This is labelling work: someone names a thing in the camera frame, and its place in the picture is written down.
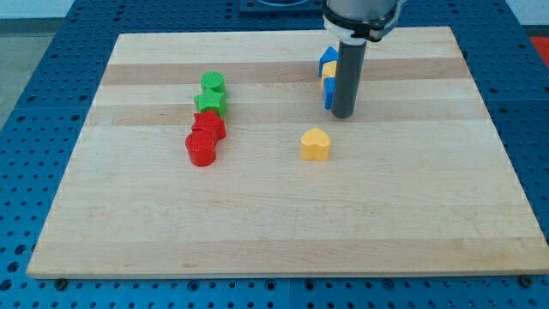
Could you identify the yellow heart block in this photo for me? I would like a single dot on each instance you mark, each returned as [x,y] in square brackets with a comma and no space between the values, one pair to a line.
[315,145]

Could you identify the blue block behind rod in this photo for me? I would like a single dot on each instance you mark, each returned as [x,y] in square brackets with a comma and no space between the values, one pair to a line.
[328,92]

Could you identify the wooden board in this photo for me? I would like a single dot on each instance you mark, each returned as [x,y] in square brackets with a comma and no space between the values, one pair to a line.
[417,182]

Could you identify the red star block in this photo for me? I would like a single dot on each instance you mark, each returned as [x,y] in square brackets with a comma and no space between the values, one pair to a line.
[211,123]

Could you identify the red cylinder block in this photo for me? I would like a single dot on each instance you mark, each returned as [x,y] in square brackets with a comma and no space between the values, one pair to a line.
[201,148]

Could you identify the green star block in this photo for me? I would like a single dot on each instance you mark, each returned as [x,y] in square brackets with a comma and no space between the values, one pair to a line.
[211,100]

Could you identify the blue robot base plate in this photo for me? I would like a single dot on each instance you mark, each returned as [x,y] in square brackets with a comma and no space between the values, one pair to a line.
[257,7]

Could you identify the blue pentagon block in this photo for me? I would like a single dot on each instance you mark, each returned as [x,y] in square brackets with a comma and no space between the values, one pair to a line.
[329,55]

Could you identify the yellow block behind rod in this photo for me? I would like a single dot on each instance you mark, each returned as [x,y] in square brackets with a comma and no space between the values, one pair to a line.
[328,70]

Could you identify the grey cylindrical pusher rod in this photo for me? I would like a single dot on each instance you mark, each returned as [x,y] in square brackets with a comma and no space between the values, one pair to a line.
[348,72]

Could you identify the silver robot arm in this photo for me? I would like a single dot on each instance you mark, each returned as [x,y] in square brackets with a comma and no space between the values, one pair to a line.
[354,22]

